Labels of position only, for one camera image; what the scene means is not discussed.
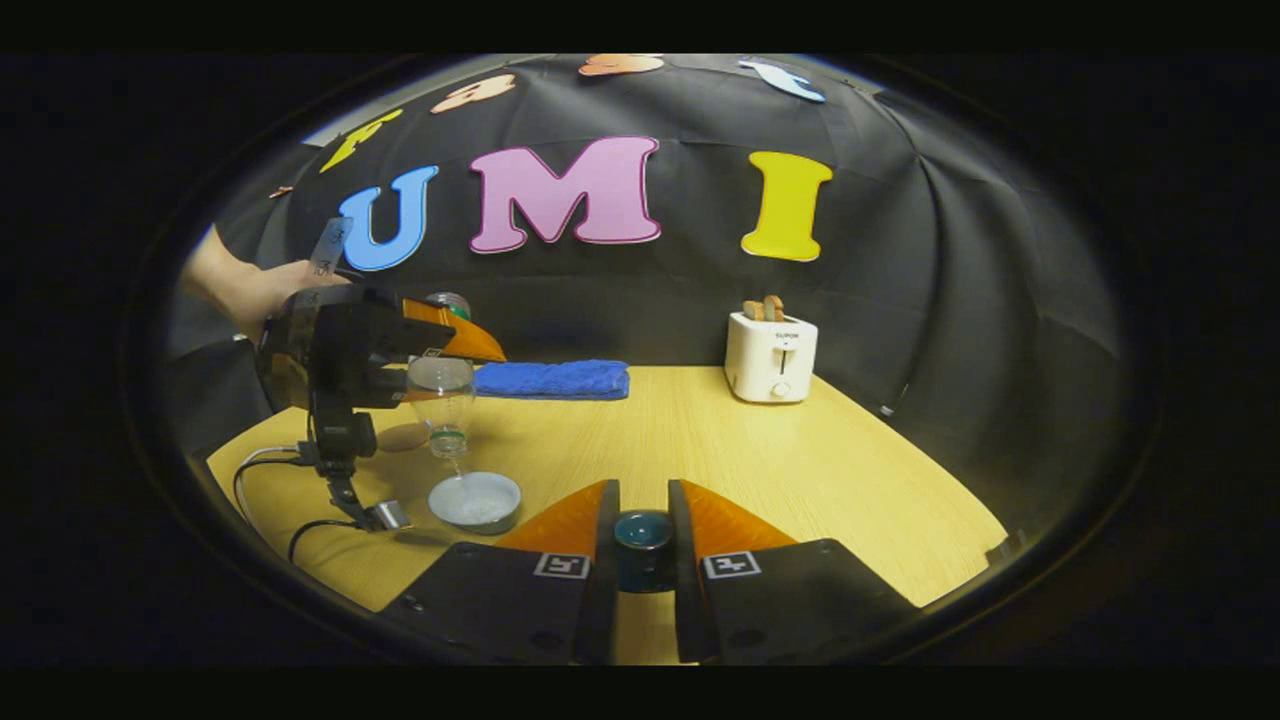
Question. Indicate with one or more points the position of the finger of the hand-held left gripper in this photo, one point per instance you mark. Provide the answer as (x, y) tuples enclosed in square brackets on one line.
[(465, 340)]

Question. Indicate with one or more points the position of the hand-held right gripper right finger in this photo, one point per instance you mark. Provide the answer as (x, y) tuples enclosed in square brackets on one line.
[(790, 600)]

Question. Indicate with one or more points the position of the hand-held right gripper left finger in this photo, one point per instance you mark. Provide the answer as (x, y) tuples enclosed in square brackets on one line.
[(500, 600)]

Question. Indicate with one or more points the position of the clear plastic water bottle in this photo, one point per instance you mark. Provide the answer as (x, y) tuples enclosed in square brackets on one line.
[(441, 385)]

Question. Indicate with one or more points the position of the round brown coaster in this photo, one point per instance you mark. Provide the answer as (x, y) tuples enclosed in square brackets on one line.
[(400, 438)]

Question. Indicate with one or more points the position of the dark teal teacup lid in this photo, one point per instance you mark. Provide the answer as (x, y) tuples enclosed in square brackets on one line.
[(643, 545)]

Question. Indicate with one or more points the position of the blue folded towel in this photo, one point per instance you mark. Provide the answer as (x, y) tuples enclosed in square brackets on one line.
[(550, 380)]

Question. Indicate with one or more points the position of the grey printed tag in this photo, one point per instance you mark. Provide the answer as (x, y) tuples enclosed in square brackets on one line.
[(329, 248)]

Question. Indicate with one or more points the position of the white toaster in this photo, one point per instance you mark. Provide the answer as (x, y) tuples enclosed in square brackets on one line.
[(770, 360)]

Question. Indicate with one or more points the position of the toasted bread slice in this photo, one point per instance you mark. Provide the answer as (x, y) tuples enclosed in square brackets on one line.
[(753, 310), (774, 307)]

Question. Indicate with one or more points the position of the black backdrop cloth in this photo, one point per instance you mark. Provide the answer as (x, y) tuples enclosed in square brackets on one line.
[(900, 300)]

